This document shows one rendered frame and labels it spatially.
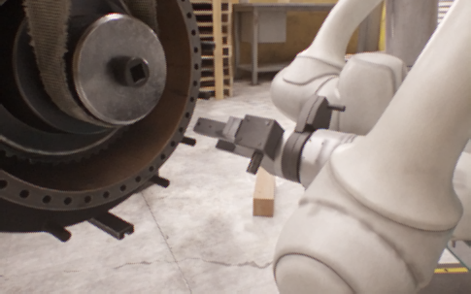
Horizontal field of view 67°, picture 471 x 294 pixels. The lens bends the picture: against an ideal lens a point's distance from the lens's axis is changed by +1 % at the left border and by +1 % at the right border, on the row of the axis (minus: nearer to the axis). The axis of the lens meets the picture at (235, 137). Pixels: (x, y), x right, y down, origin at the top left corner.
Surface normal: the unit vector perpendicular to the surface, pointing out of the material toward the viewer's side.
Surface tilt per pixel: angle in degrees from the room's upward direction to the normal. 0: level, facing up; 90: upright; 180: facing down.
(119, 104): 90
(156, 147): 32
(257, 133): 50
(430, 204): 62
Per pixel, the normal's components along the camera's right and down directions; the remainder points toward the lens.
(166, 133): -0.43, -0.51
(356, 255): 0.00, -0.44
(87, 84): 0.79, 0.19
